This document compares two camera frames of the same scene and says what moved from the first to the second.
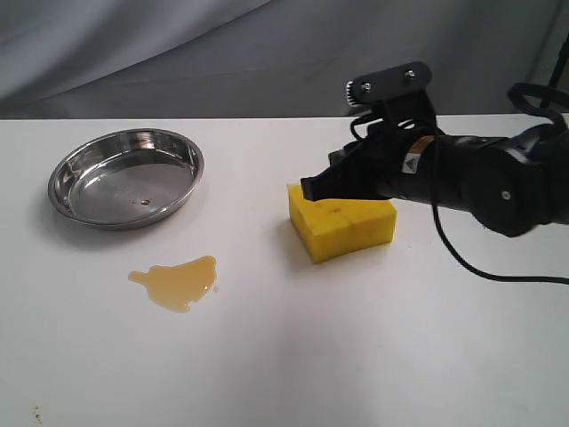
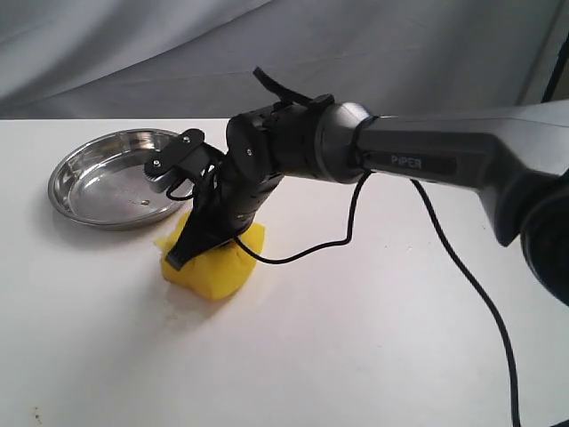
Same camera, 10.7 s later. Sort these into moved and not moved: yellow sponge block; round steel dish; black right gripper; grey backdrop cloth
Moved: black right gripper; yellow sponge block
Not moved: round steel dish; grey backdrop cloth
